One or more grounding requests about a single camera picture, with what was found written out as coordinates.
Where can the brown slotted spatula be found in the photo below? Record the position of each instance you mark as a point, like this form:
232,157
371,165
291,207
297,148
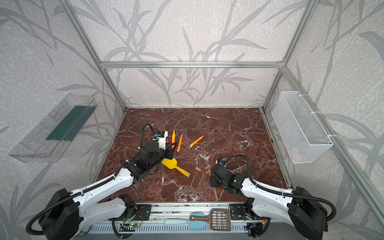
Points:
218,219

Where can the yellow toy shovel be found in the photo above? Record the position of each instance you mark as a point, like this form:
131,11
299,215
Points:
173,164

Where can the white wire mesh basket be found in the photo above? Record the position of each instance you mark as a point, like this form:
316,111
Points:
300,129

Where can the aluminium cage frame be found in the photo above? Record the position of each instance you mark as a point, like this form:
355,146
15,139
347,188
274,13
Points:
355,173

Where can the clear plastic wall tray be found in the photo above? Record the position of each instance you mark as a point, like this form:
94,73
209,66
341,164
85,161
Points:
47,142

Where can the small circuit board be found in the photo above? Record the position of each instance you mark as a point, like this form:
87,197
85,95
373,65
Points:
129,226

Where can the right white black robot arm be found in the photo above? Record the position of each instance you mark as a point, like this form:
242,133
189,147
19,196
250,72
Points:
297,208

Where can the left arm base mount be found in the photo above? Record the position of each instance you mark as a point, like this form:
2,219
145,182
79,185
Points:
134,212

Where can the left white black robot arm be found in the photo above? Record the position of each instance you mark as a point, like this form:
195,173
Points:
68,212

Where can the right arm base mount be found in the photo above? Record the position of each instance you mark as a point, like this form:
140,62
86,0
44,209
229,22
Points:
244,212

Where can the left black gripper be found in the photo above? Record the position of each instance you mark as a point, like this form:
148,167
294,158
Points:
169,151

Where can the light blue silicone spatula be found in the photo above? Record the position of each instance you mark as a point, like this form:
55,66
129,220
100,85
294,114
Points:
192,224

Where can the orange marker pen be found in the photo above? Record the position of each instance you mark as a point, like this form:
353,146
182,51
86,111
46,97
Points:
196,141
174,136
180,143

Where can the aluminium front rail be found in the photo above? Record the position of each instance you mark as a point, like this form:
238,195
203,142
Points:
186,208

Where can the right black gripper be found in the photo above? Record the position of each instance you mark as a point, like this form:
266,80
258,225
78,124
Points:
215,178

